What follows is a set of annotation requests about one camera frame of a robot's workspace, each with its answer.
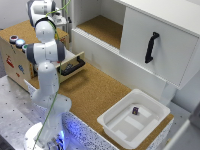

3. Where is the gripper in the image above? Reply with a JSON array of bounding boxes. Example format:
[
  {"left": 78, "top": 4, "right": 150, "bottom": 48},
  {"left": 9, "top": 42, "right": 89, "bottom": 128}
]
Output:
[{"left": 51, "top": 9, "right": 69, "bottom": 27}]

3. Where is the wooden drawer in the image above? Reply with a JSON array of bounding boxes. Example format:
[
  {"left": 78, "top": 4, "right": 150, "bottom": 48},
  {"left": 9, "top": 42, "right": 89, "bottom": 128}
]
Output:
[{"left": 54, "top": 50, "right": 86, "bottom": 78}]

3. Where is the wooden drawer box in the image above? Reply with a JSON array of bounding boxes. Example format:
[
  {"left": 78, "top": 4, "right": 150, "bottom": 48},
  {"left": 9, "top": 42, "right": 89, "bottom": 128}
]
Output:
[{"left": 0, "top": 19, "right": 71, "bottom": 92}]

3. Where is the green button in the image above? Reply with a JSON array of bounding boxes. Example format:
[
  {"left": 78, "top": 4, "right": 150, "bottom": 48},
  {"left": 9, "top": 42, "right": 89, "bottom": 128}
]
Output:
[{"left": 21, "top": 43, "right": 29, "bottom": 53}]

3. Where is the blue button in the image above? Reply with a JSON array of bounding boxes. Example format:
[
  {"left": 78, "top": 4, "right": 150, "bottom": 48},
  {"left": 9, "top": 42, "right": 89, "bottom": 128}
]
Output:
[{"left": 15, "top": 38, "right": 26, "bottom": 48}]

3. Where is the red button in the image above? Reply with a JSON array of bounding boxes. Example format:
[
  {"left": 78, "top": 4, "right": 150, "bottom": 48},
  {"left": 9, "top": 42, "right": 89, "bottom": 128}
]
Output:
[{"left": 9, "top": 34, "right": 19, "bottom": 45}]

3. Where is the purple block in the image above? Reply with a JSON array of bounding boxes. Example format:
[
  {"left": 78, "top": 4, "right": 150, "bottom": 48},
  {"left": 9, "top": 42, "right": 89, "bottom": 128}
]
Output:
[{"left": 132, "top": 106, "right": 140, "bottom": 115}]

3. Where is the white sliding door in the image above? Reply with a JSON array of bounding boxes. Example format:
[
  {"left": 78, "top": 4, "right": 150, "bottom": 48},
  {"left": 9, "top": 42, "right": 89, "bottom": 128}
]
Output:
[{"left": 118, "top": 6, "right": 200, "bottom": 90}]

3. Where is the white plastic box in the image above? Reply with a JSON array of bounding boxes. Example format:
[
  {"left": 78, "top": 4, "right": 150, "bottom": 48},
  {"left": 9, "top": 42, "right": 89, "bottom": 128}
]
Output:
[{"left": 96, "top": 88, "right": 172, "bottom": 150}]

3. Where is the black drawer handle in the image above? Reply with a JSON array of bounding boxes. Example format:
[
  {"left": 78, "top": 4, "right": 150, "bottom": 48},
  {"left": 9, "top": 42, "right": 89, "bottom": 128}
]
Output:
[{"left": 60, "top": 55, "right": 86, "bottom": 77}]

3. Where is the green cable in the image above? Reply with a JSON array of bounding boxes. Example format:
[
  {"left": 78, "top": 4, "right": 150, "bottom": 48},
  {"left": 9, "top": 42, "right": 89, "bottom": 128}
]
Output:
[{"left": 32, "top": 0, "right": 73, "bottom": 150}]

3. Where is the black door handle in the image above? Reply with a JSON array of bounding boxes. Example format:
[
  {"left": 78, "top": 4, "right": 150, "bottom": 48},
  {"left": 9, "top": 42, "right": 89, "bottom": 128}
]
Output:
[{"left": 144, "top": 31, "right": 161, "bottom": 65}]

